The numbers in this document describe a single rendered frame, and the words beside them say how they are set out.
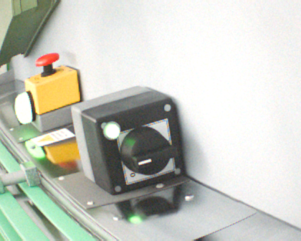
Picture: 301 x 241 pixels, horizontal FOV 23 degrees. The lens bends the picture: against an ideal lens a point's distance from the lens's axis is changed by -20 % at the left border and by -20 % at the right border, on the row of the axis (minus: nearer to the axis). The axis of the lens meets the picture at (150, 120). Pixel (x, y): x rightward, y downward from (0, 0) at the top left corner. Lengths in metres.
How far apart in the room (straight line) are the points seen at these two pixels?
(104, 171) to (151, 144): 0.05
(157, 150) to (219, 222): 0.13
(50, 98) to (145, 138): 0.31
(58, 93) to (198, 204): 0.37
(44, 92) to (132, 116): 0.29
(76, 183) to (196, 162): 0.13
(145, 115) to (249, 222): 0.19
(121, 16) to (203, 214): 0.28
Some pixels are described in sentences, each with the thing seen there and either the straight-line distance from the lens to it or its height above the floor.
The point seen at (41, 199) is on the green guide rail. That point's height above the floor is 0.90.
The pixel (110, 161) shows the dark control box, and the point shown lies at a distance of 0.82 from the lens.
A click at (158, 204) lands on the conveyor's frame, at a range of 0.79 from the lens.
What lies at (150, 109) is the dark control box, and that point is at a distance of 0.82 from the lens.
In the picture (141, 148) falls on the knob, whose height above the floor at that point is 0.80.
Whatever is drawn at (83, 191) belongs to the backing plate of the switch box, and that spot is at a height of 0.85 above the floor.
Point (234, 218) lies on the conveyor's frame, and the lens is 0.71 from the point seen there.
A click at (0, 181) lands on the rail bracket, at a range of 0.93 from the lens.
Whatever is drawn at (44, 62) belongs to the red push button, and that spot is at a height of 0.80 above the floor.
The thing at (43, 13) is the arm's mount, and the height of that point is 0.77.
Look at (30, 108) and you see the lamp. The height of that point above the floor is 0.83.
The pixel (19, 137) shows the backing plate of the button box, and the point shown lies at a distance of 1.09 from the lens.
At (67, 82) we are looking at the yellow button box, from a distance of 1.09.
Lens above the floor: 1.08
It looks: 21 degrees down
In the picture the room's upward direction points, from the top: 106 degrees counter-clockwise
